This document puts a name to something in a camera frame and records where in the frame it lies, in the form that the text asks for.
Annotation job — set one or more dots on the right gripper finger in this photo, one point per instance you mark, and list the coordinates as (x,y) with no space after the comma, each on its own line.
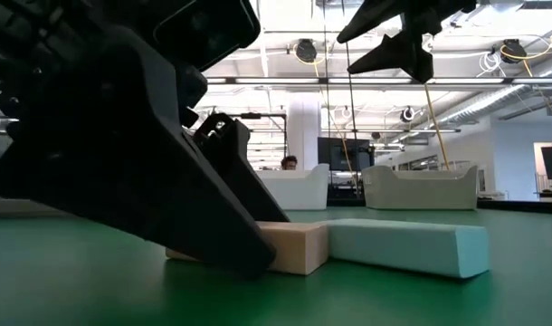
(375,18)
(402,56)

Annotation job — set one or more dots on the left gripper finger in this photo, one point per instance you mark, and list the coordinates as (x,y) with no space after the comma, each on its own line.
(122,158)
(231,154)

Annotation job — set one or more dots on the long orange block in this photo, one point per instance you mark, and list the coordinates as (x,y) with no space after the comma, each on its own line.
(22,209)

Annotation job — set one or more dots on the orange rectangular block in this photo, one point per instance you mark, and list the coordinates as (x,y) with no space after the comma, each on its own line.
(298,246)

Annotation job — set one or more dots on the person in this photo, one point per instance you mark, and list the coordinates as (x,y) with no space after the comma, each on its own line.
(288,163)

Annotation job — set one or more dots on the white round pillar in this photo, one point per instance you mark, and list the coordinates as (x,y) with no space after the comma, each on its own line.
(305,131)

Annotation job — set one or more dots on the white plastic bin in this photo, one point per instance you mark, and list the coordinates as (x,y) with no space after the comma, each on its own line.
(303,190)

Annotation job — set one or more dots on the long ceiling light bar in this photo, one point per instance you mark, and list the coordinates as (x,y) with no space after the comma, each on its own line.
(280,82)

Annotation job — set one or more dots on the black monitor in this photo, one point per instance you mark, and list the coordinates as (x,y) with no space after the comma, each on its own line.
(337,154)

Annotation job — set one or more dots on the dark transparent plastic bin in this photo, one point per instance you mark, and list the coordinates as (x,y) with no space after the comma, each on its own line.
(0,206)

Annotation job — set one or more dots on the off-white plastic bin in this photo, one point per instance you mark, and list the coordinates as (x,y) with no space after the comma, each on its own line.
(421,190)

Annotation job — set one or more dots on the mint rectangular block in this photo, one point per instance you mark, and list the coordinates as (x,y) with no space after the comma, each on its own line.
(407,249)

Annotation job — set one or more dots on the green table mat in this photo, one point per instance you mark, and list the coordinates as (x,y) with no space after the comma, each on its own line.
(393,299)

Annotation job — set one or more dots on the black metal rack frame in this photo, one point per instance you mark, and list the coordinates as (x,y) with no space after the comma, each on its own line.
(258,116)

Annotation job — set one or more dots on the silver ventilation duct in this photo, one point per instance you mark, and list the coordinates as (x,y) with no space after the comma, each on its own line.
(507,97)

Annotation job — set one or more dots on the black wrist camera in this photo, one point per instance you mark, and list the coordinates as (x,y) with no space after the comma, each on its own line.
(208,27)

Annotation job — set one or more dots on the black metal table frame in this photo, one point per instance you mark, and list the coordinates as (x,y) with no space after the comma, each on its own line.
(520,207)

